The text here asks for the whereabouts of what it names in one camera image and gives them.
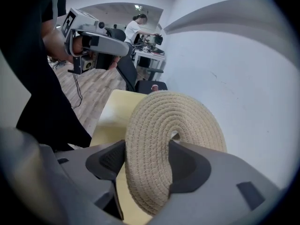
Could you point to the black office chair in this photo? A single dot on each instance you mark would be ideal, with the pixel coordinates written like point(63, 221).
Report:
point(128, 72)

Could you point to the white desk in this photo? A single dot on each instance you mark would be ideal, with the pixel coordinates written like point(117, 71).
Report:
point(151, 55)

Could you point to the black computer tower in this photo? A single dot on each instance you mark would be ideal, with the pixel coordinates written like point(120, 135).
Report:
point(144, 62)

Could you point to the small red and white object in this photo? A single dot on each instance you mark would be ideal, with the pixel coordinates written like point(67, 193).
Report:
point(155, 87)

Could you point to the cluttered electronic equipment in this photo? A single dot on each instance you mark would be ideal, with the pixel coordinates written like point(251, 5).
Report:
point(146, 47)

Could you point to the ceiling light panel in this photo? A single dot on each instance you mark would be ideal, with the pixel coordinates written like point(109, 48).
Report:
point(138, 7)

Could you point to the person's black clothing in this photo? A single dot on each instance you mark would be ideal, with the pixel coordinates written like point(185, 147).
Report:
point(35, 83)

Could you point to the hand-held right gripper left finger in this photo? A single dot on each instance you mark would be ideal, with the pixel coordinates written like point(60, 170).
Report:
point(103, 160)

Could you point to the person's left hand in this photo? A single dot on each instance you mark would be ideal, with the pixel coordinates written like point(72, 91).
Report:
point(77, 46)

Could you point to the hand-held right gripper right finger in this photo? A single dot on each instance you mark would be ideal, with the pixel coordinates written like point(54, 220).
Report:
point(211, 196)

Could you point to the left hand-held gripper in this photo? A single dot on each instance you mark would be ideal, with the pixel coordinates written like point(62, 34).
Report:
point(82, 22)

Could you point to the person's left forearm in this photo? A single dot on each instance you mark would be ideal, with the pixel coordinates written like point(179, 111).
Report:
point(55, 46)

